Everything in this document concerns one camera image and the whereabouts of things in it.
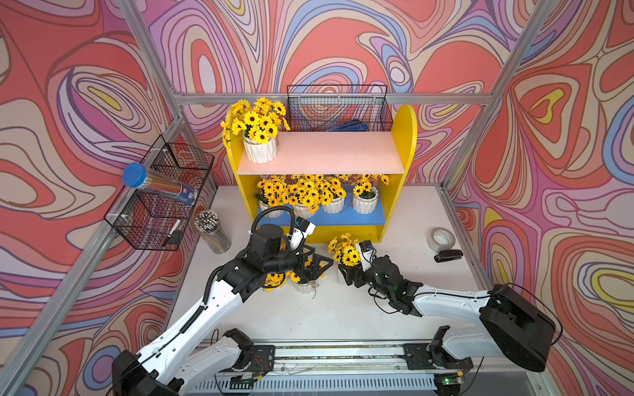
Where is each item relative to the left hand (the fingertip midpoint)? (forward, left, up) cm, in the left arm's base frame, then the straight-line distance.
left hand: (325, 258), depth 68 cm
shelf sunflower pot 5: (+21, +7, +3) cm, 22 cm away
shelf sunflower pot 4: (+23, +17, +3) cm, 28 cm away
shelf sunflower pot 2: (0, +8, -18) cm, 19 cm away
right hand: (+6, -9, -17) cm, 20 cm away
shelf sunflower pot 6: (+23, -3, +1) cm, 23 cm away
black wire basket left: (+12, +53, +1) cm, 54 cm away
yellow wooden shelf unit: (+28, -8, +1) cm, 29 cm away
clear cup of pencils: (+16, +40, -10) cm, 44 cm away
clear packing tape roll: (+22, -49, -23) cm, 58 cm away
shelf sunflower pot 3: (-1, +16, -14) cm, 21 cm away
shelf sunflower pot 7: (+26, -15, -2) cm, 30 cm away
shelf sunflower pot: (+7, -7, -7) cm, 12 cm away
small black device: (+13, -48, -21) cm, 54 cm away
